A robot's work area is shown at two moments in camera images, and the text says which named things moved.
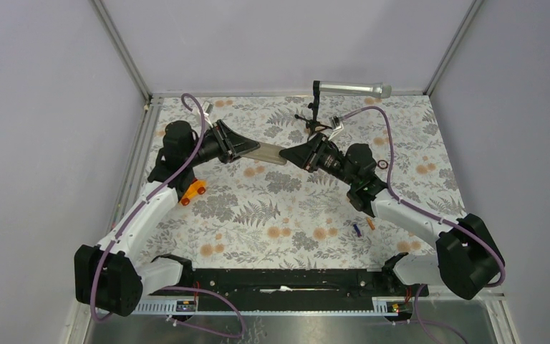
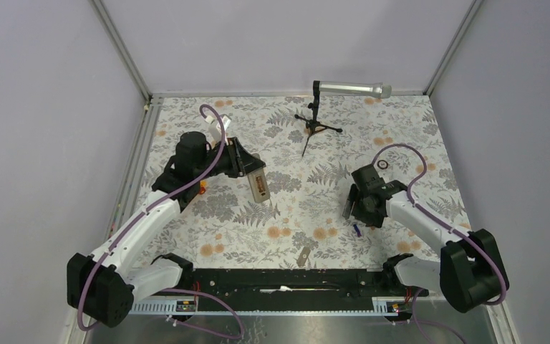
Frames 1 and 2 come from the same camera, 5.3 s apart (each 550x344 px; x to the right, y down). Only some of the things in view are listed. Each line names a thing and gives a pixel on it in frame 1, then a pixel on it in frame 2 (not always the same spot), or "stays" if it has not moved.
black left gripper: x=233 y=145 to x=242 y=162
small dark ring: x=381 y=168 stays
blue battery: x=357 y=230 stays
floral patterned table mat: x=252 y=216 stays
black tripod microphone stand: x=314 y=125 stays
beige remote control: x=268 y=153 to x=258 y=181
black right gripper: x=308 y=155 to x=374 y=220
